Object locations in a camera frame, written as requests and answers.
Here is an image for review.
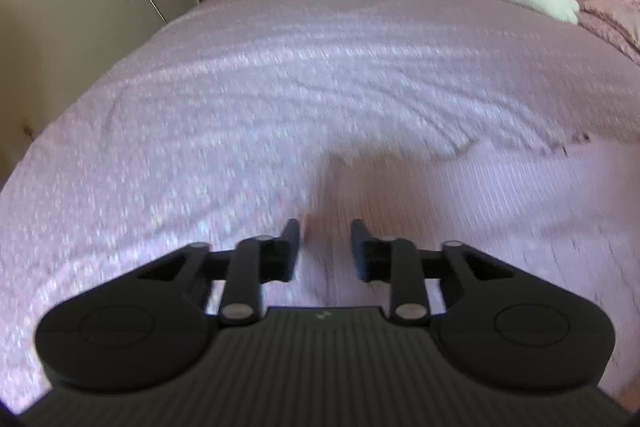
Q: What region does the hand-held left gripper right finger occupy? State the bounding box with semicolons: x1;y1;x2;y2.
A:
351;218;507;327

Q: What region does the pink floral bed sheet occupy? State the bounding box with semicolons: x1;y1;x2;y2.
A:
0;0;640;413

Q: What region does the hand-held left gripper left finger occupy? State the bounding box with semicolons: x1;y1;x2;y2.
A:
136;218;302;327

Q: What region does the pink quilt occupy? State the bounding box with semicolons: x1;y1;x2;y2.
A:
575;0;640;66

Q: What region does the pink knit cardigan sweater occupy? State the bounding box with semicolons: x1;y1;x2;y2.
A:
300;132;640;408

